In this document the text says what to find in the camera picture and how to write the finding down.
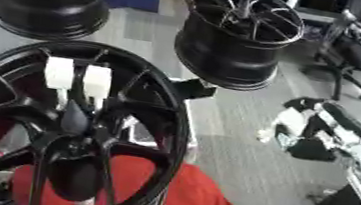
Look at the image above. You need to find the large black spoked wheel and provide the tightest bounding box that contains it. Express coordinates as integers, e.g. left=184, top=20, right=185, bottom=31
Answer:
left=0, top=28, right=205, bottom=205

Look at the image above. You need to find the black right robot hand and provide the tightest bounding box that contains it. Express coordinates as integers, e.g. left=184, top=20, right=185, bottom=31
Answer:
left=252, top=90, right=361, bottom=168

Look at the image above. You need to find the black stand bracket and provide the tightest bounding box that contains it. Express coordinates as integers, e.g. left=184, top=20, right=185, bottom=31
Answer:
left=168, top=74, right=219, bottom=104

